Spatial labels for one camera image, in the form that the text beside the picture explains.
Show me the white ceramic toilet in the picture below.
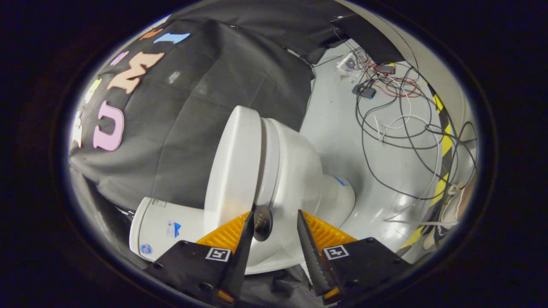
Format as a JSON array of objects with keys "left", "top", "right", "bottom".
[{"left": 129, "top": 116, "right": 356, "bottom": 275}]

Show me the yellow black striped floor strip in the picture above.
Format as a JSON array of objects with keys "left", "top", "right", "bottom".
[{"left": 396, "top": 83, "right": 454, "bottom": 257}]

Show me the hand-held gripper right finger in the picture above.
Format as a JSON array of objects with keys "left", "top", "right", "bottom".
[{"left": 296, "top": 209, "right": 414, "bottom": 305}]

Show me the white toilet lid black knob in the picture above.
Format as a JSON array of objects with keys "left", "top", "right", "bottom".
[{"left": 203, "top": 105, "right": 274, "bottom": 242}]

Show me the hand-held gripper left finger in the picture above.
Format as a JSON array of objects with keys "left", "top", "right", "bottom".
[{"left": 143, "top": 207, "right": 256, "bottom": 305}]

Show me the clear plastic bag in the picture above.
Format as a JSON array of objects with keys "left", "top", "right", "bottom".
[{"left": 336, "top": 53, "right": 364, "bottom": 77}]

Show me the small black electronic device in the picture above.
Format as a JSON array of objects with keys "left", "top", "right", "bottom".
[{"left": 352, "top": 84, "right": 377, "bottom": 100}]

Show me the black backdrop cloth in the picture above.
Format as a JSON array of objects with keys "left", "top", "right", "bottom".
[{"left": 68, "top": 0, "right": 343, "bottom": 308}]

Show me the tangle of floor cables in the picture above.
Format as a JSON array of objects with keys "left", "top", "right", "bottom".
[{"left": 317, "top": 41, "right": 478, "bottom": 223}]

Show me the black flat panel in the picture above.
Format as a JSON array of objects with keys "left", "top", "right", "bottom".
[{"left": 332, "top": 15, "right": 405, "bottom": 65}]

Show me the person's white shoe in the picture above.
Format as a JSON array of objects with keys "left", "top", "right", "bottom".
[{"left": 422, "top": 182, "right": 465, "bottom": 251}]

